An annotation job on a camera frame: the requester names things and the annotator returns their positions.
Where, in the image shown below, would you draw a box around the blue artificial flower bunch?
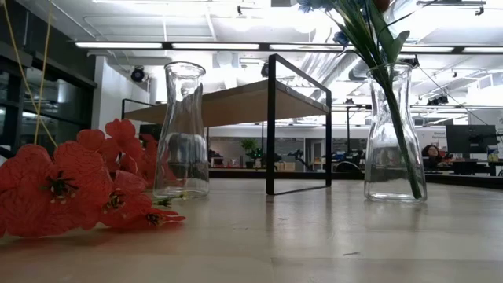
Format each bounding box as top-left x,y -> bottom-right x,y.
296,0 -> 424,200

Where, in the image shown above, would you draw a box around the black metal table frame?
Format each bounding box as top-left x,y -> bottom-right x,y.
207,167 -> 503,190

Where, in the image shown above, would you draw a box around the person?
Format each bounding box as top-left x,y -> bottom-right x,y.
420,144 -> 444,166

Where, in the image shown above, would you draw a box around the long ceiling strip light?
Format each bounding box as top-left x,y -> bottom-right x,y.
399,46 -> 456,53
269,43 -> 347,52
74,41 -> 164,50
461,46 -> 503,54
171,42 -> 261,50

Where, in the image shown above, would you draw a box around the black computer monitor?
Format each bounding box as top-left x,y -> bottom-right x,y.
445,124 -> 498,155

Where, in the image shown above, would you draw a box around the wooden shelf black metal frame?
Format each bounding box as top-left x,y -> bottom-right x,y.
120,53 -> 333,197

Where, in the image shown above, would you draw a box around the clear glass vase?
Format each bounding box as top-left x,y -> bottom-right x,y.
152,61 -> 211,200
363,62 -> 428,204

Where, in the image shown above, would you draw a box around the yellow power cable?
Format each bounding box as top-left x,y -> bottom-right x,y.
2,0 -> 59,149

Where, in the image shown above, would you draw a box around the red artificial flower bunch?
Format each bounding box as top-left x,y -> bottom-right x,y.
0,119 -> 187,239
138,132 -> 185,189

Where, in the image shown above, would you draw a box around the green background potted plant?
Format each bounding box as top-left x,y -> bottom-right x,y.
240,138 -> 263,170

